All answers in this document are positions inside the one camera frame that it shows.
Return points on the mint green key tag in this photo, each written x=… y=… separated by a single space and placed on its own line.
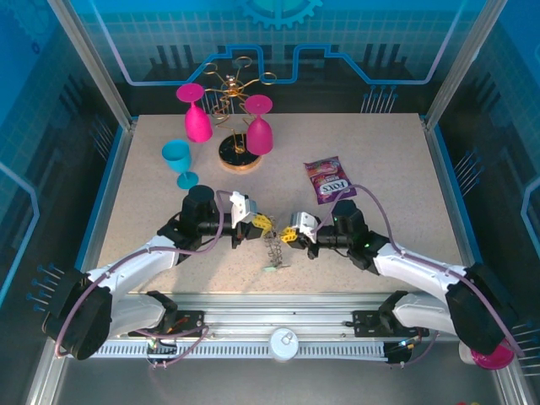
x=270 y=267

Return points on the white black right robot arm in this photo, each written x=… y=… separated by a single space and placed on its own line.
x=413 y=270

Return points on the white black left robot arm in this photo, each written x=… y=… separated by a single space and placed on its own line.
x=139 y=261

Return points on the purple candy bag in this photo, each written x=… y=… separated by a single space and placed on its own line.
x=329 y=177

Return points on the blue plastic goblet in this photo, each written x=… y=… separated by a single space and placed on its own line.
x=177 y=156

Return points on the short pink plastic goblet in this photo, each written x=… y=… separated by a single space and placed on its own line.
x=258 y=137

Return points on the tall pink plastic goblet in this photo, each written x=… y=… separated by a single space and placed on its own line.
x=197 y=126

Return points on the white round can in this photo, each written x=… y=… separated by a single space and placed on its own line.
x=283 y=343

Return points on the pink plastic cup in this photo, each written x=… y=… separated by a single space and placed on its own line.
x=493 y=360

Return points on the aluminium front rail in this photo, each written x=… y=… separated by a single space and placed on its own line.
x=274 y=308

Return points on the aluminium side rail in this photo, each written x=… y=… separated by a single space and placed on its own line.
x=103 y=202
x=448 y=177

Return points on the aluminium frame post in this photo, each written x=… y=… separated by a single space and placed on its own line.
x=97 y=63
x=464 y=63

